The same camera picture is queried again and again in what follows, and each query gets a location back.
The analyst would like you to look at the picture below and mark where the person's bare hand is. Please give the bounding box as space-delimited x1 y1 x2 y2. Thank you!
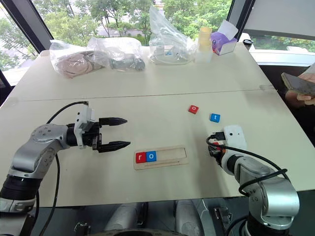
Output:
285 70 315 107

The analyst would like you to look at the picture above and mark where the plastic bag with gray object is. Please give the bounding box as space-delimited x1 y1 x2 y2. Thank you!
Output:
87 36 146 73

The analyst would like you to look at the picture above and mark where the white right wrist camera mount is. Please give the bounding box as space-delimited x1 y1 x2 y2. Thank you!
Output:
222 124 248 149

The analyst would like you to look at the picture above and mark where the yellow plastic cup stack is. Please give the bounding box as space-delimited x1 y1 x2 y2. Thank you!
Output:
198 26 213 53

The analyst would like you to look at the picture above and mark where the plastic bag with beige cloth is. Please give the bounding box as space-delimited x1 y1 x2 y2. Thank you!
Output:
49 39 110 79

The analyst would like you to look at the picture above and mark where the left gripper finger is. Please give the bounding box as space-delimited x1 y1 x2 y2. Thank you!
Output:
97 141 131 154
98 117 128 127

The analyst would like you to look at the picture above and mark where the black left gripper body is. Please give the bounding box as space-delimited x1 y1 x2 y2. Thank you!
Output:
82 122 103 152

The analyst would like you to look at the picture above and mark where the gray rounded robot leg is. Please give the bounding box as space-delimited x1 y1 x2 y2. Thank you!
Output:
174 199 205 236
105 203 149 232

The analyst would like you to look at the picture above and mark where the red r letter block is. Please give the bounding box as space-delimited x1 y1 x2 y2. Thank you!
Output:
135 151 148 164

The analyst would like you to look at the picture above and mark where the purple tissue box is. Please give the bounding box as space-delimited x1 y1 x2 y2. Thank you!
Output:
210 20 239 57

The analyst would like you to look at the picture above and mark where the dark smartphone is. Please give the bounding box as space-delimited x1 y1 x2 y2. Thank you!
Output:
281 72 315 97

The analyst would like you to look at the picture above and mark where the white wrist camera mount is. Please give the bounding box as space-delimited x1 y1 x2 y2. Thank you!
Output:
222 124 248 149
73 105 99 148

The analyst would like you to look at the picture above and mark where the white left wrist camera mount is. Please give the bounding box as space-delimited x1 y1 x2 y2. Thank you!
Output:
73 105 99 148

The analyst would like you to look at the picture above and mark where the blue o letter block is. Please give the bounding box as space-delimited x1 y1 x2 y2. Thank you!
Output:
146 150 158 163

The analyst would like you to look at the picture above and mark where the plastic bag with white cables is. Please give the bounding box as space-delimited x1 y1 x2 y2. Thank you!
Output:
148 5 197 66

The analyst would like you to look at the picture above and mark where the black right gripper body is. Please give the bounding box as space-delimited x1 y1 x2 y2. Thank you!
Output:
208 145 223 166

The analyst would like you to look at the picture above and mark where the dark window frame post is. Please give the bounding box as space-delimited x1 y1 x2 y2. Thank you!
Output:
226 0 257 34
1 0 54 54

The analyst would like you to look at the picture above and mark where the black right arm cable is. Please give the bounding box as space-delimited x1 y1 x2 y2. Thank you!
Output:
206 131 289 197

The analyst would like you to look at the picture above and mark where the wooden letter tray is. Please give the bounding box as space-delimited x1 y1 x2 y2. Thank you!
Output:
133 145 189 171

